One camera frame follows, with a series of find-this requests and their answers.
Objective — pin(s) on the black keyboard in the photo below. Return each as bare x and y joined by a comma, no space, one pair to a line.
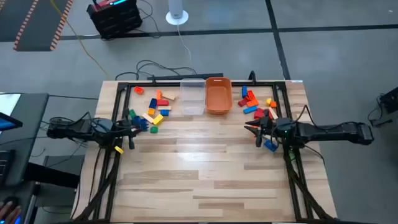
4,166

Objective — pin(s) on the yellow toy brick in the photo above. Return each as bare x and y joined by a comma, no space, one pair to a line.
158,119

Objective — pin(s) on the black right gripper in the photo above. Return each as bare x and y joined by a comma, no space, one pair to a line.
270,130

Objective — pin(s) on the clear plastic bin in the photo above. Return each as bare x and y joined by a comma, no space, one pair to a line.
192,99

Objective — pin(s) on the white pedestal stand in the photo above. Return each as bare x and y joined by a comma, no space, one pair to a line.
177,15

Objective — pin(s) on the white sheet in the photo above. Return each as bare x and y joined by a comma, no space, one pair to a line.
7,104

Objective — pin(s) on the green toy block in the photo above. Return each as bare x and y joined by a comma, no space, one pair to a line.
132,113

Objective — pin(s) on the red toy brick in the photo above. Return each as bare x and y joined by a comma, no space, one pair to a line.
267,114
162,102
258,114
242,102

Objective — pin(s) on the black storage crate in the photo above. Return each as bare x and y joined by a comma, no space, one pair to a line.
118,23

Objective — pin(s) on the black desk base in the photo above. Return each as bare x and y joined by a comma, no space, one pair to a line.
53,174

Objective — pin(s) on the black floor equipment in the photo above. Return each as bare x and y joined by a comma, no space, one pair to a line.
388,102

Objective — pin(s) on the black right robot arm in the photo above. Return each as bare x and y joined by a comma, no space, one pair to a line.
326,130

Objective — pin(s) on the orange plastic bin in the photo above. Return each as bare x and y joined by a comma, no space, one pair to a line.
219,96

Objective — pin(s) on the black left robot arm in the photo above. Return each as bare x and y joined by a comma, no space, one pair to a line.
77,129

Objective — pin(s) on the small green block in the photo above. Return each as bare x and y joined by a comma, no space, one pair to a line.
154,129

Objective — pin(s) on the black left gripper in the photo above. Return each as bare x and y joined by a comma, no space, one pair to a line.
127,130

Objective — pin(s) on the small orange block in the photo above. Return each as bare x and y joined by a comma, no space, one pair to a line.
151,111
273,104

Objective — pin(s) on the small blue block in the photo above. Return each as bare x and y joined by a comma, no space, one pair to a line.
164,112

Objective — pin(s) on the blue toy brick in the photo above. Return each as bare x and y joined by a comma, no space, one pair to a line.
136,120
153,103
250,109
144,124
244,91
270,145

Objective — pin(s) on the black metal table frame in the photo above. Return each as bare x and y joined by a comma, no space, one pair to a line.
161,84

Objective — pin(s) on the person's hand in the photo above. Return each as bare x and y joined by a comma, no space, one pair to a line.
9,213

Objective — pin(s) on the small yellow block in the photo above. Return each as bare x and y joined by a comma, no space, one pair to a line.
268,101

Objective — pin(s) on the red device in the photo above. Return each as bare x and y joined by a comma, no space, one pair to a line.
105,4

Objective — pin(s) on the tilted monitor screen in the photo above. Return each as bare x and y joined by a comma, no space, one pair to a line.
7,122

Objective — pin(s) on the dark grey desk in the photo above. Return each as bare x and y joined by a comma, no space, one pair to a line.
28,140

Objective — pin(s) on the black computer mouse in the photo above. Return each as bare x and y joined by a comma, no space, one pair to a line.
12,199

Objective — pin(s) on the black power strip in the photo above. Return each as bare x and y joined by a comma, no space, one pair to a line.
186,76

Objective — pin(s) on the black striped floor mat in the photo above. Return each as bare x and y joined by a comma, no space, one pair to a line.
37,25

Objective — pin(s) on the plain wooden block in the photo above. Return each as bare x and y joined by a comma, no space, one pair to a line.
169,96
148,117
274,113
164,108

